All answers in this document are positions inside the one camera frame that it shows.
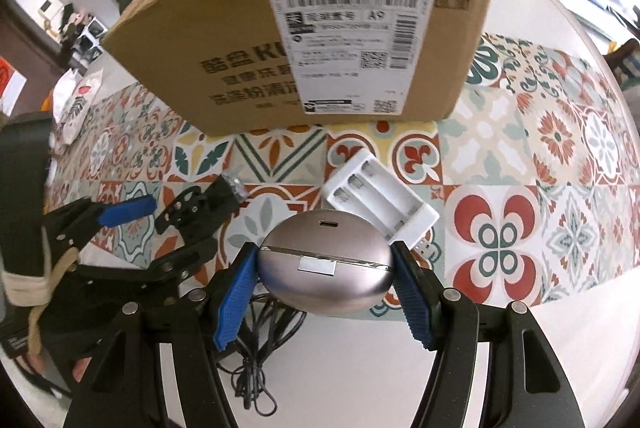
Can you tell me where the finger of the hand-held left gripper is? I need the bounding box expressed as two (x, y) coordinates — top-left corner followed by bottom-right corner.
(44, 195), (157, 251)
(75, 237), (222, 305)

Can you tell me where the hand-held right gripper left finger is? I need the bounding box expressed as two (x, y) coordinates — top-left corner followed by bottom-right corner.
(62, 242), (261, 428)

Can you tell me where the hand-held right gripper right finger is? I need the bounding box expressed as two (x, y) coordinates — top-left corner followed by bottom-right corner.
(390, 240), (586, 428)

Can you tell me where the silver oval case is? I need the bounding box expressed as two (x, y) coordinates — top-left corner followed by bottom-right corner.
(256, 208), (397, 317)

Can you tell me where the brown cardboard box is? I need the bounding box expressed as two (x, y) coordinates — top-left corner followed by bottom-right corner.
(102, 0), (506, 137)

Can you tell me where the person's left hand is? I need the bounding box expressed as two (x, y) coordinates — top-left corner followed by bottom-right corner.
(15, 348), (92, 397)

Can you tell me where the printed paper bag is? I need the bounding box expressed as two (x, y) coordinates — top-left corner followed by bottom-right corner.
(52, 70), (109, 145)

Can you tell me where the red door poster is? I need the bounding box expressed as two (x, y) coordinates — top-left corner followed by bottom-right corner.
(0, 56), (27, 113)

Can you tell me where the white battery charger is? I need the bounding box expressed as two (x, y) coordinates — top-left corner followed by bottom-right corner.
(320, 150), (442, 255)

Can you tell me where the white shoe rack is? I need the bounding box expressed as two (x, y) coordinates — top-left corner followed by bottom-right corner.
(59, 2), (109, 59)

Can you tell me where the patterned tile table runner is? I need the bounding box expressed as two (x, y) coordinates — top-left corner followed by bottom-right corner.
(47, 30), (640, 321)

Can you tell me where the chair with patterned cloth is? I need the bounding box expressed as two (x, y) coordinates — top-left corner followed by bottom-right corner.
(607, 38), (640, 89)

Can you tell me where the white television cabinet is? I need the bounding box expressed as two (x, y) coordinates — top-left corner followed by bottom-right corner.
(557, 0), (640, 34)

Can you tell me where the black cable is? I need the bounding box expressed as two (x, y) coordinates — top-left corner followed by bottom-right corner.
(220, 293), (302, 415)

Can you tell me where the beige cloth strap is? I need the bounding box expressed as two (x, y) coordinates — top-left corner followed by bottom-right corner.
(0, 253), (77, 355)

